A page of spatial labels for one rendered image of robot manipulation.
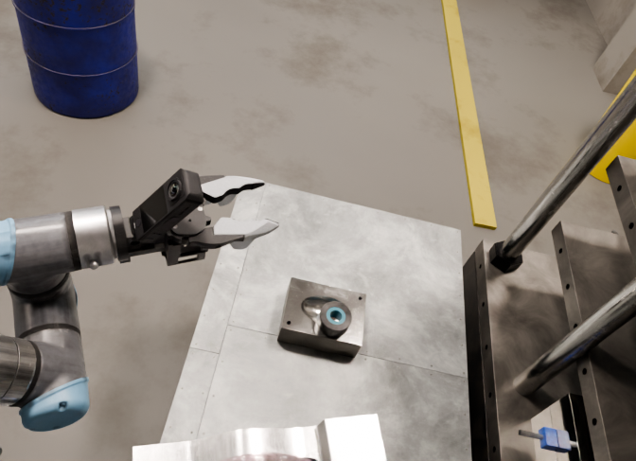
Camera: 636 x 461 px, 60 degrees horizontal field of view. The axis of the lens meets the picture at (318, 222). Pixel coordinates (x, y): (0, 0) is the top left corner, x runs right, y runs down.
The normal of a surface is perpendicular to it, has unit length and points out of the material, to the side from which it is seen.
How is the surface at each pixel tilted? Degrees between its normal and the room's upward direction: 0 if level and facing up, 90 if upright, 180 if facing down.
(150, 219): 58
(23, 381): 63
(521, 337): 0
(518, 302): 0
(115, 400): 0
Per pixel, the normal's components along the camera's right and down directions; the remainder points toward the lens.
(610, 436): 0.21, -0.62
